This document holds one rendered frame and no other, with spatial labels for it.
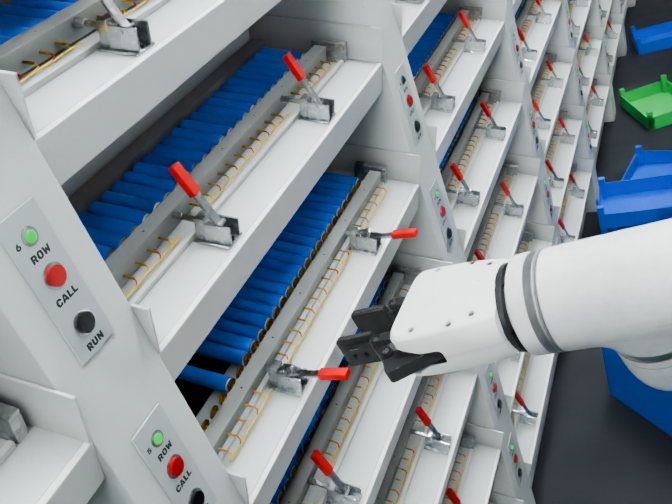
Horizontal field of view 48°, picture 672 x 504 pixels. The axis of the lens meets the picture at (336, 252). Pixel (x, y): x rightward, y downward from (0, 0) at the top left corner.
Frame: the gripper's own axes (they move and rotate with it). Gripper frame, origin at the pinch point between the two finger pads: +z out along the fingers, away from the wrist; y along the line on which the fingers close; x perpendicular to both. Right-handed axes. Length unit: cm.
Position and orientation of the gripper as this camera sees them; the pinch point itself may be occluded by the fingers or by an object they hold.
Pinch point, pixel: (368, 335)
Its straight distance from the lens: 71.4
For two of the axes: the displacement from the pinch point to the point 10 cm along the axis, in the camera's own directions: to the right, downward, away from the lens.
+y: -3.7, 5.8, -7.2
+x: 4.9, 7.8, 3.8
